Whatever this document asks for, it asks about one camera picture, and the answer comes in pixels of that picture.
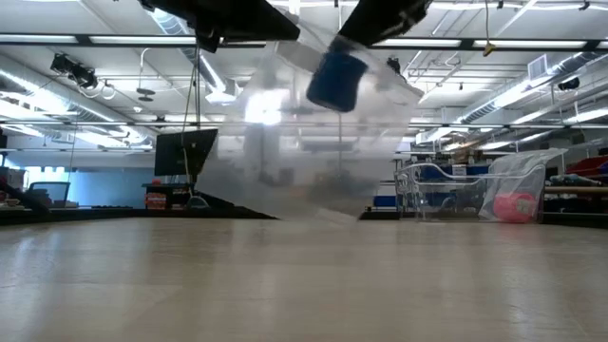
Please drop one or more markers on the wooden shelf board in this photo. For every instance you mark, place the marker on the wooden shelf board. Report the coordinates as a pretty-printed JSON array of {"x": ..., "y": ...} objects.
[{"x": 579, "y": 190}]

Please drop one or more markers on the black ceiling fixture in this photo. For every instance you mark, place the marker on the black ceiling fixture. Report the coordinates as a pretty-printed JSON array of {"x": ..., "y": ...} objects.
[{"x": 569, "y": 84}]

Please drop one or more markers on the white air vent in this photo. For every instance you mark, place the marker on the white air vent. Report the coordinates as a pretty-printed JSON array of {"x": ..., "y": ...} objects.
[{"x": 537, "y": 67}]

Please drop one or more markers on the yellow hanging tag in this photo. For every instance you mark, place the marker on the yellow hanging tag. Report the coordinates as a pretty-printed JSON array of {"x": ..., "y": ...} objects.
[{"x": 488, "y": 47}]

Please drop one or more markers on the black monitor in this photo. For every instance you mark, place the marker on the black monitor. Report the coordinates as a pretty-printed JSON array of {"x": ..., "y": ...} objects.
[{"x": 180, "y": 152}]

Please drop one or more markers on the red storage boxes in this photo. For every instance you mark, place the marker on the red storage boxes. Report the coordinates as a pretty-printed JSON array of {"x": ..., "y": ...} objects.
[{"x": 155, "y": 202}]

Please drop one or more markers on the red storage bin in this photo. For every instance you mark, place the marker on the red storage bin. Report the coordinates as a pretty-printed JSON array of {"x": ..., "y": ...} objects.
[{"x": 589, "y": 166}]

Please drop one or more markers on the pink bandage roll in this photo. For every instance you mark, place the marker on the pink bandage roll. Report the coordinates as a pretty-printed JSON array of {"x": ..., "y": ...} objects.
[{"x": 513, "y": 208}]

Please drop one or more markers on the black ceiling device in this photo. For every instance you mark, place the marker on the black ceiling device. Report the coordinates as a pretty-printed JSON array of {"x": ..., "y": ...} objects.
[{"x": 71, "y": 71}]

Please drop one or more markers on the clear plastic bag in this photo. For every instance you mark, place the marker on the clear plastic bag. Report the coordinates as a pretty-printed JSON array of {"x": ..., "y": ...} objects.
[
  {"x": 522, "y": 176},
  {"x": 285, "y": 166}
]

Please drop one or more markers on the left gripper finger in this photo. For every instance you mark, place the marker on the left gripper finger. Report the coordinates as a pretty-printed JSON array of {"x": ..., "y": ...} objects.
[{"x": 256, "y": 21}]

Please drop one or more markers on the clear plastic bin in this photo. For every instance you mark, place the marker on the clear plastic bin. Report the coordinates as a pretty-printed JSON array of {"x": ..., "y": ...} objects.
[{"x": 442, "y": 199}]

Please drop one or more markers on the black ceiling camera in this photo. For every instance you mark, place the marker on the black ceiling camera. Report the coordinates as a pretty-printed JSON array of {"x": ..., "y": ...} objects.
[{"x": 393, "y": 65}]

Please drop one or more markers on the blue elastic bandage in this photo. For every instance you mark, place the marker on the blue elastic bandage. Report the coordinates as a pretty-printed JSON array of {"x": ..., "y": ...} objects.
[{"x": 337, "y": 83}]

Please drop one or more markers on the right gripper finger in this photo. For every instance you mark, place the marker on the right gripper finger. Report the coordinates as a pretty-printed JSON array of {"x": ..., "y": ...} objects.
[{"x": 389, "y": 21}]

